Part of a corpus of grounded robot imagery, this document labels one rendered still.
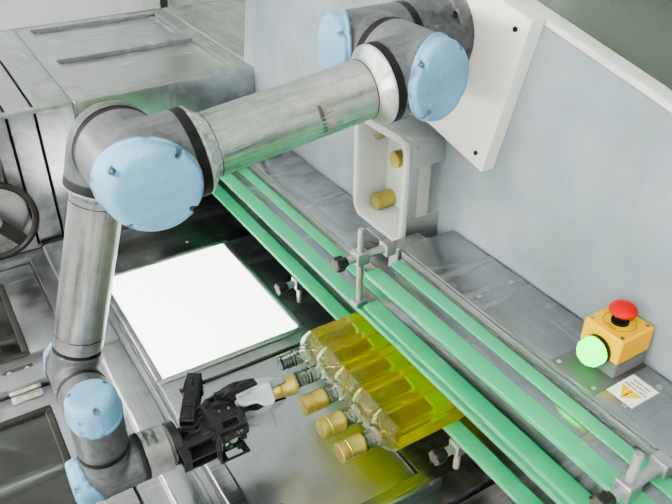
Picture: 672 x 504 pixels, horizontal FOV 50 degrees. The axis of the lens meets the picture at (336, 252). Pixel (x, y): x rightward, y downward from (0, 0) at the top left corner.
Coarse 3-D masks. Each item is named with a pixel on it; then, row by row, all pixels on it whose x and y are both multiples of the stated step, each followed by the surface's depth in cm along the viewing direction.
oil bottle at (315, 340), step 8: (336, 320) 135; (344, 320) 135; (352, 320) 135; (360, 320) 135; (320, 328) 133; (328, 328) 133; (336, 328) 133; (344, 328) 133; (352, 328) 133; (360, 328) 133; (368, 328) 134; (304, 336) 132; (312, 336) 131; (320, 336) 131; (328, 336) 131; (336, 336) 131; (344, 336) 131; (304, 344) 130; (312, 344) 130; (320, 344) 129; (328, 344) 130; (312, 352) 129; (312, 360) 130
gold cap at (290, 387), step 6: (288, 378) 123; (294, 378) 122; (282, 384) 122; (288, 384) 122; (294, 384) 122; (276, 390) 121; (282, 390) 121; (288, 390) 122; (294, 390) 122; (276, 396) 121; (282, 396) 122
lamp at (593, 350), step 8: (592, 336) 103; (600, 336) 103; (584, 344) 102; (592, 344) 102; (600, 344) 102; (584, 352) 102; (592, 352) 101; (600, 352) 101; (608, 352) 102; (584, 360) 103; (592, 360) 102; (600, 360) 101; (608, 360) 103
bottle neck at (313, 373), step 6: (312, 366) 126; (318, 366) 126; (294, 372) 125; (300, 372) 124; (306, 372) 124; (312, 372) 125; (318, 372) 125; (300, 378) 124; (306, 378) 124; (312, 378) 125; (318, 378) 125; (300, 384) 124; (306, 384) 125
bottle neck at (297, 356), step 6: (300, 348) 130; (282, 354) 129; (288, 354) 129; (294, 354) 129; (300, 354) 129; (306, 354) 130; (282, 360) 128; (288, 360) 128; (294, 360) 129; (300, 360) 129; (306, 360) 130; (282, 366) 130; (288, 366) 128
